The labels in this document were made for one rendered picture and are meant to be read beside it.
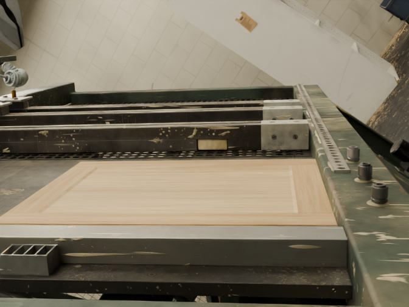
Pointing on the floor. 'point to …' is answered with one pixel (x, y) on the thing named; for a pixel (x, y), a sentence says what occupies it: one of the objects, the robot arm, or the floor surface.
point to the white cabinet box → (296, 49)
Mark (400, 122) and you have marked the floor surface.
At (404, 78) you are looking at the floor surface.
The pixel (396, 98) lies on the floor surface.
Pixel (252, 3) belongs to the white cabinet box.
